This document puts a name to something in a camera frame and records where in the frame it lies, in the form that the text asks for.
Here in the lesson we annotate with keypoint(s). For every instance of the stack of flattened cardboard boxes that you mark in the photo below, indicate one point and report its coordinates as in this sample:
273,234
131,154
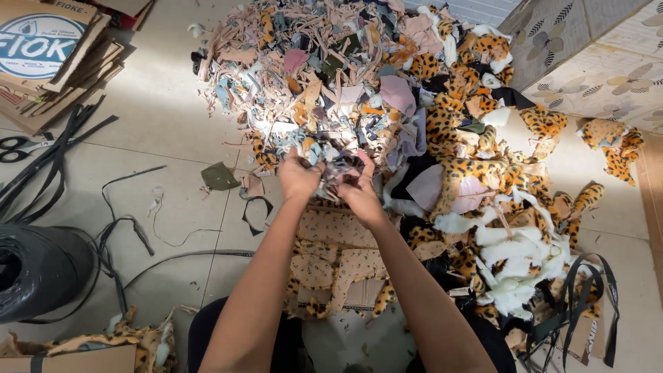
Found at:
54,57

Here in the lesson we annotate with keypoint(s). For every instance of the person's left fingers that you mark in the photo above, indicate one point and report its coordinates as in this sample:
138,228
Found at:
311,161

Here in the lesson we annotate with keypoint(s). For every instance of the person's right hand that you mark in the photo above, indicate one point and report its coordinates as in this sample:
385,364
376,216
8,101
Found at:
360,194

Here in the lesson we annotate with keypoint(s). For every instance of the pink fabric scrap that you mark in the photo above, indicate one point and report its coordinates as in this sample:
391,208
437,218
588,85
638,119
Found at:
253,185

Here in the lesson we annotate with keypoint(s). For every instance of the beige floral cut-out fabric sheet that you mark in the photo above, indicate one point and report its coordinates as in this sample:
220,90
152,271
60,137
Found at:
336,259

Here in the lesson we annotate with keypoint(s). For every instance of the white fabric scrap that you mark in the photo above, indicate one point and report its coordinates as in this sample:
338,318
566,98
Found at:
155,199

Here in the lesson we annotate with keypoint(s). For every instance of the black curved fabric strip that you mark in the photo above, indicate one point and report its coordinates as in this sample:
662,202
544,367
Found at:
256,212

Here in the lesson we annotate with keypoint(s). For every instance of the leopard print plush scrap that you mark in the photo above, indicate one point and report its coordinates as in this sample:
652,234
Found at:
614,147

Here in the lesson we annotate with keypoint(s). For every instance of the cardboard box with leopard scraps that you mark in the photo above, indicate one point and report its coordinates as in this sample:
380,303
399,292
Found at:
88,347

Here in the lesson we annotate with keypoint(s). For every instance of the floral patterned mattress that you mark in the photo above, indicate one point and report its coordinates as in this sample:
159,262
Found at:
590,57

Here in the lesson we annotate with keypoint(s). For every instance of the olive green fabric scrap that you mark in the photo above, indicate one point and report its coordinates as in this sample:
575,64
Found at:
219,177

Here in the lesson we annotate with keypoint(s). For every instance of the person's black trousers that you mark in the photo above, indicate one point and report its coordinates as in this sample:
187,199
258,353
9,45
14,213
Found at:
290,342

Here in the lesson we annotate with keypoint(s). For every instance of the heap of mixed fabric scraps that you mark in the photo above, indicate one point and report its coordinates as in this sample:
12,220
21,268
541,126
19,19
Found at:
409,140

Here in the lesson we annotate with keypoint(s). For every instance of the black plastic bag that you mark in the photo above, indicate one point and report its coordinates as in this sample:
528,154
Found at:
39,272

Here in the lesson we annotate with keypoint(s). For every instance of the person's left hand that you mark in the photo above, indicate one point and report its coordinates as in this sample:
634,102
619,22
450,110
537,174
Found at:
296,179

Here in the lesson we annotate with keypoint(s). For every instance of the handful of mixed fabric scraps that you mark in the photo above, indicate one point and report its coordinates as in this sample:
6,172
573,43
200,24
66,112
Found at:
339,168

